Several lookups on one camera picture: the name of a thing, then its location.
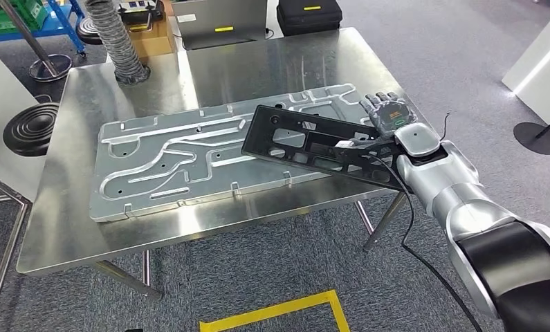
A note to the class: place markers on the blue metal frame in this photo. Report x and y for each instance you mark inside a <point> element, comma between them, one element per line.
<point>27,31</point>

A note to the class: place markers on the black stanchion with round base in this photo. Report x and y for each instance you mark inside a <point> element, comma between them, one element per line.
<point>536,137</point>

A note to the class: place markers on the black handheld device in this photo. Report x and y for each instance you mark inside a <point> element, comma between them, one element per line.
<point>139,13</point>

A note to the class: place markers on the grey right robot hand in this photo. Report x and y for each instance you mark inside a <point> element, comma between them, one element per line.
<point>389,114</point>

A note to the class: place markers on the black plastic car part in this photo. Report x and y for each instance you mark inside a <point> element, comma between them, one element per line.
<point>261,133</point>

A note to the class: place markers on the black round stool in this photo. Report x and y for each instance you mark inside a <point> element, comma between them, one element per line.
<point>31,130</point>
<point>87,30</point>

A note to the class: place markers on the grey case with yellow label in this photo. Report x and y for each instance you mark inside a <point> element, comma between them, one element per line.
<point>219,18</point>

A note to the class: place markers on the white lit display wall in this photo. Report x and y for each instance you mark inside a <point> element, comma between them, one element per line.
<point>545,68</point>

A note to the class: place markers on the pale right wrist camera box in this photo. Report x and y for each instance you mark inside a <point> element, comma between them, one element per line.
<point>343,144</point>

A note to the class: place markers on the steel tube table frame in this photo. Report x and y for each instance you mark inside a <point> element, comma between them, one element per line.
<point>9,247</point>

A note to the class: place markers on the green crate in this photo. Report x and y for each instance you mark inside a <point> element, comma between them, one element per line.
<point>9,18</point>

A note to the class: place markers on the stool with chrome base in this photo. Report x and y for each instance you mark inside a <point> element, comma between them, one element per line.
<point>50,68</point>

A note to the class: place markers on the stamped sheet metal panel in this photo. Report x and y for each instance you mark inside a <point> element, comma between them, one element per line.
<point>164,192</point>

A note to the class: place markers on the brown cardboard box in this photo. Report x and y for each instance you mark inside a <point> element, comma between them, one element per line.
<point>151,43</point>

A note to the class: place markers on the stainless steel workbench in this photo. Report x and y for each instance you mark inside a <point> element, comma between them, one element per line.
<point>73,229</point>

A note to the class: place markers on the black case with yellow label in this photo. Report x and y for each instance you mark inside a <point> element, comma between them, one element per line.
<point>306,20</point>

